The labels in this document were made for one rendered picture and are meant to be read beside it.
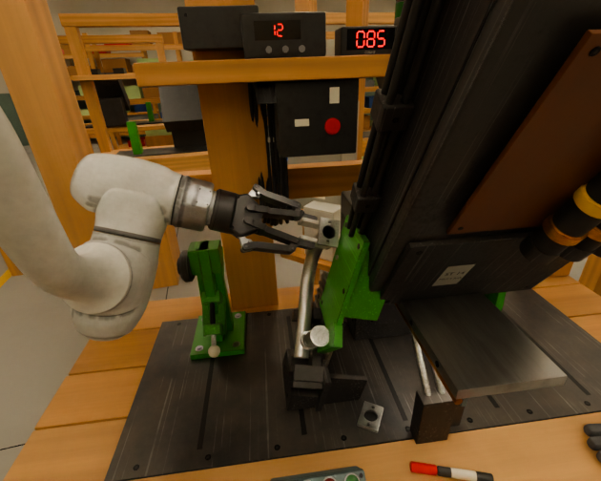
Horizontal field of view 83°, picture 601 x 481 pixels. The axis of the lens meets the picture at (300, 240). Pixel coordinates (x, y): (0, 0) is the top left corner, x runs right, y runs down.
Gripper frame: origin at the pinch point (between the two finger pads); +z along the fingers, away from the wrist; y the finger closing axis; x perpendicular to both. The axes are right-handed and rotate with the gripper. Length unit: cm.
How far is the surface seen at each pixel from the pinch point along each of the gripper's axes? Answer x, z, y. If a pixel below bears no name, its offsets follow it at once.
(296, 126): -1.1, -7.2, 21.9
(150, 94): 540, -157, 415
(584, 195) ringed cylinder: -37.5, 15.7, -3.6
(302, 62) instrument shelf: -10.0, -10.0, 29.2
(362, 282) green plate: -7.3, 6.8, -9.8
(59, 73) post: 17, -57, 29
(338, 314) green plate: -3.1, 4.6, -15.2
